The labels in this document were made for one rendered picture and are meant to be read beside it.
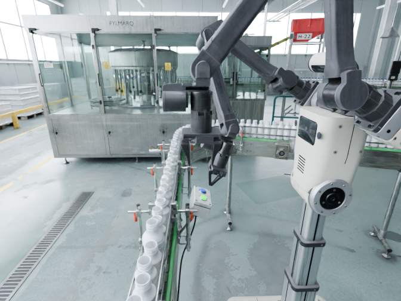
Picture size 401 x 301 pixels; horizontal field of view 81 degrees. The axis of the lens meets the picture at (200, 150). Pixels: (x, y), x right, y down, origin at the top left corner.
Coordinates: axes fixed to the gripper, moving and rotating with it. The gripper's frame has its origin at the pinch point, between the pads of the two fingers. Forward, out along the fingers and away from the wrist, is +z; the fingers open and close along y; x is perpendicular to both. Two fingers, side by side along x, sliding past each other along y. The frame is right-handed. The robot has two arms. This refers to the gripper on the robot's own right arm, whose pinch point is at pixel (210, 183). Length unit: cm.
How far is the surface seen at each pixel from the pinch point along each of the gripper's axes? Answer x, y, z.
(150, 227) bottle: -19.6, 28.9, 6.5
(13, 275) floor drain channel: -111, -69, 164
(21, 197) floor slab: -185, -194, 189
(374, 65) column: 622, -833, -281
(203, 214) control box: 1.3, 3.3, 13.0
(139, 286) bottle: -18, 47, 10
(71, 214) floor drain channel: -104, -154, 160
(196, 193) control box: -3.6, -3.5, 8.0
